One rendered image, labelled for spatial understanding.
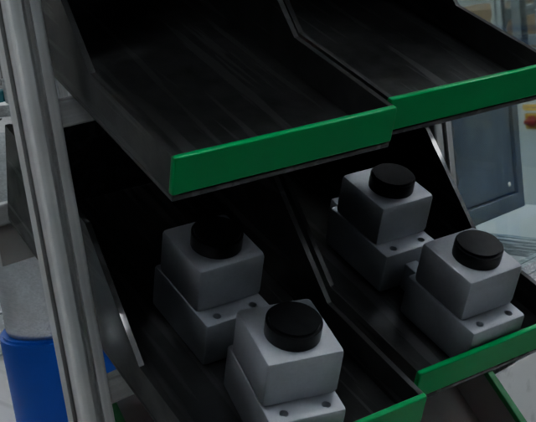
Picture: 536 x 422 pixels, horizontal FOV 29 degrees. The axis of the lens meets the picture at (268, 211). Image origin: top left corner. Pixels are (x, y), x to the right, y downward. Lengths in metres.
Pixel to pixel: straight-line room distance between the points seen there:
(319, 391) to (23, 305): 0.91
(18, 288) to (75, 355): 0.83
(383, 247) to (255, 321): 0.17
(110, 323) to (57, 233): 0.07
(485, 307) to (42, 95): 0.29
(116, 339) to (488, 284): 0.22
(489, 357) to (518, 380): 1.06
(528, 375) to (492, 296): 1.09
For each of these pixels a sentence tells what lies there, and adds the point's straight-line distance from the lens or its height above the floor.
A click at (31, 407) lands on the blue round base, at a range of 1.47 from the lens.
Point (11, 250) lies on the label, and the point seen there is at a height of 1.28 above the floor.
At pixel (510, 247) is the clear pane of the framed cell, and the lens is 1.86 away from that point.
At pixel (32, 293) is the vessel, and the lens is 1.41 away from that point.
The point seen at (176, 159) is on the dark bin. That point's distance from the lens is 0.48.
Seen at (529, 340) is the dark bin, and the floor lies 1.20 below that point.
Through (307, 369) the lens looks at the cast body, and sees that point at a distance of 0.54.
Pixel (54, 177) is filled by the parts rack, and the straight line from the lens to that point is 0.57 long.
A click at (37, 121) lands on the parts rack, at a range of 0.56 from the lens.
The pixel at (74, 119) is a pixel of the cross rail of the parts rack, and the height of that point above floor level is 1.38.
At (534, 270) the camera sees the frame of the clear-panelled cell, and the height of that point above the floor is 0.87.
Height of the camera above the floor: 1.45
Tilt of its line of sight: 13 degrees down
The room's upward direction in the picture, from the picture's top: 8 degrees counter-clockwise
